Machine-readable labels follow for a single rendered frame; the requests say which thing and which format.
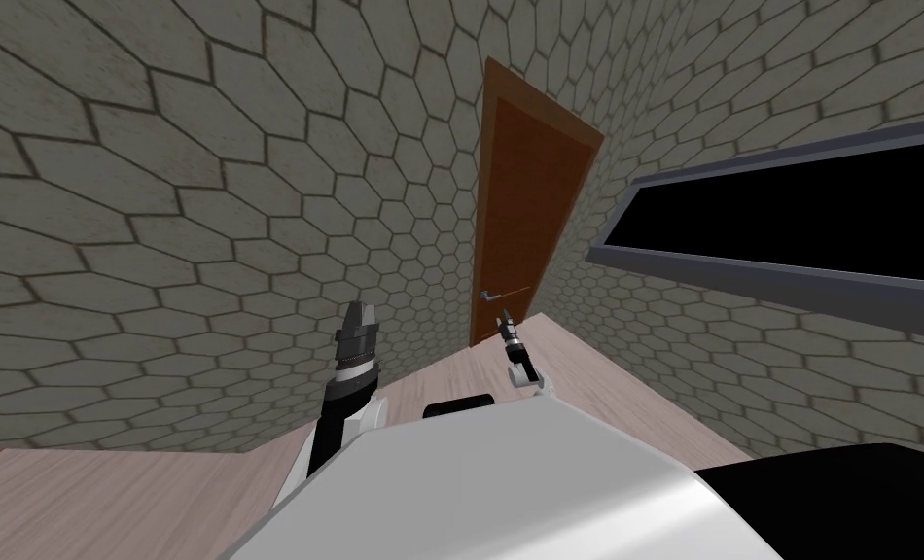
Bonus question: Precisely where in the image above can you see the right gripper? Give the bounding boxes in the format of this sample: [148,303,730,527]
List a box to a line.
[495,307,521,347]

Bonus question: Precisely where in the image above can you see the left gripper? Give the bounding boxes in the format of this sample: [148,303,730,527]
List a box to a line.
[335,301,377,357]

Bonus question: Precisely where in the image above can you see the brown door leaf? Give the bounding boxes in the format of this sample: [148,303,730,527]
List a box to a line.
[470,96,595,348]

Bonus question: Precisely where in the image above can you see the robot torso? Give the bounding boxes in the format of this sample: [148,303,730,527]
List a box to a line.
[220,394,787,560]

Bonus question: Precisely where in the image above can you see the dark window with grey frame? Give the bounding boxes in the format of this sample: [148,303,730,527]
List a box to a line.
[586,115,924,344]

